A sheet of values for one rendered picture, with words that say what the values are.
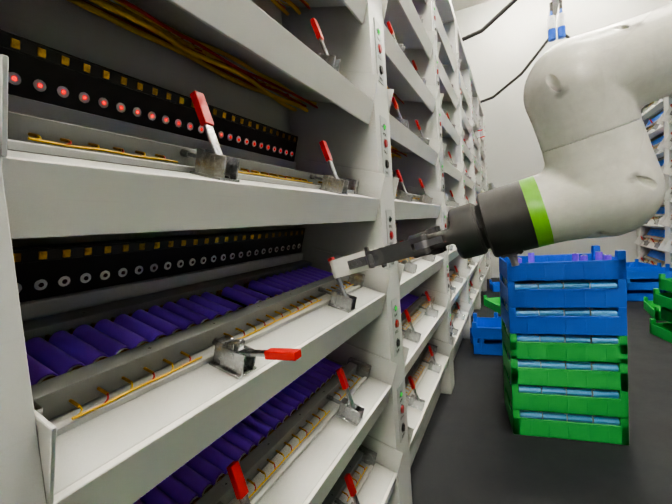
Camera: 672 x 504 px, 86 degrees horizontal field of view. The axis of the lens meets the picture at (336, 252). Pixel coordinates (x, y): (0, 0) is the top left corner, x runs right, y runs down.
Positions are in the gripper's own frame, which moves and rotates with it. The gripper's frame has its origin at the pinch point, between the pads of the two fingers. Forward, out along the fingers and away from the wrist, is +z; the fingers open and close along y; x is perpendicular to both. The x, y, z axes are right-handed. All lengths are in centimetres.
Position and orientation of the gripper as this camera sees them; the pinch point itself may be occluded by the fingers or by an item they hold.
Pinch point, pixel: (354, 263)
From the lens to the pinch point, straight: 59.5
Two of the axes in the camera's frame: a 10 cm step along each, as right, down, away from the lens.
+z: -8.6, 2.6, 4.5
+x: -2.8, -9.6, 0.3
